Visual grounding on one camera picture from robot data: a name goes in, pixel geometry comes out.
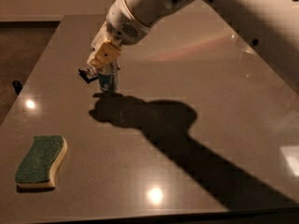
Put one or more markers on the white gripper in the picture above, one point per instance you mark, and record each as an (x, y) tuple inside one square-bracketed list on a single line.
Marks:
[(121, 24)]

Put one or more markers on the silver blue redbull can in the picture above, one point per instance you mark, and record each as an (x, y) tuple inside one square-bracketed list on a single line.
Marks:
[(108, 77)]

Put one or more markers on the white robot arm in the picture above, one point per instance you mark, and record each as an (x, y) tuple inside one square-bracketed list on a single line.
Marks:
[(270, 28)]

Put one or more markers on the black rxbar chocolate bar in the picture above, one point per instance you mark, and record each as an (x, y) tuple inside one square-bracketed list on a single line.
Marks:
[(88, 74)]

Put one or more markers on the small black floor object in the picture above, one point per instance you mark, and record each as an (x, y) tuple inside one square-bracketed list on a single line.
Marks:
[(17, 86)]

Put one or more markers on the green yellow sponge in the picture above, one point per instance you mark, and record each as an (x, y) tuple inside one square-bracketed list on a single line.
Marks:
[(39, 166)]

